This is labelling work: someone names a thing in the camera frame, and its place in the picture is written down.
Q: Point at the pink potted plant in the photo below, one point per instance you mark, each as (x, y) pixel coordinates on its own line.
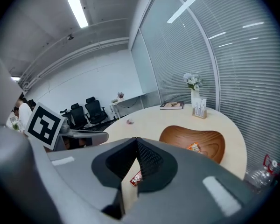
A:
(120, 95)

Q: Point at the white vase with flowers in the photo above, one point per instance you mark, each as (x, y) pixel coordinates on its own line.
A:
(194, 94)

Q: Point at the orange snack packet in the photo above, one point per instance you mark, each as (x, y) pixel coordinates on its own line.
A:
(194, 147)

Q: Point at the small pink candy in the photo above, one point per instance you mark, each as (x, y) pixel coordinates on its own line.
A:
(130, 121)

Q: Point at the red snack bar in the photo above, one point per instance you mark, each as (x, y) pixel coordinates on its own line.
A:
(135, 179)

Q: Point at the green potted plant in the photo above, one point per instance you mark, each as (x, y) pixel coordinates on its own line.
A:
(114, 100)

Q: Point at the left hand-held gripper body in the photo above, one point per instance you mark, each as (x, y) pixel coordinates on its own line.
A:
(43, 127)

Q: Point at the black office chair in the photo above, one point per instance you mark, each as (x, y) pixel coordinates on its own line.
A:
(75, 115)
(94, 111)

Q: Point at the brown wooden tray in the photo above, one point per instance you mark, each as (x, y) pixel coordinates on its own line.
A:
(207, 143)

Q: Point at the white desk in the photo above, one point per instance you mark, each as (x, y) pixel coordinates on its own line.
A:
(128, 99)

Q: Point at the ceiling light strip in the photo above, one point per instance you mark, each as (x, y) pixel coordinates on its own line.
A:
(75, 7)

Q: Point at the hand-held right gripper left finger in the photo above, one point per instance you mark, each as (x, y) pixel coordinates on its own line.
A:
(84, 178)

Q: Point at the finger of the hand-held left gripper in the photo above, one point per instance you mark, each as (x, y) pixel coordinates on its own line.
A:
(91, 136)

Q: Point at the dark hardcover book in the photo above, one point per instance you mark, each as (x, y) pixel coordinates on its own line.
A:
(172, 105)

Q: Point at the small clear card holder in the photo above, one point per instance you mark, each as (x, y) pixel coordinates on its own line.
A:
(200, 108)

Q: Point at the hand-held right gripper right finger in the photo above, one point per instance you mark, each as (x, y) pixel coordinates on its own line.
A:
(189, 195)

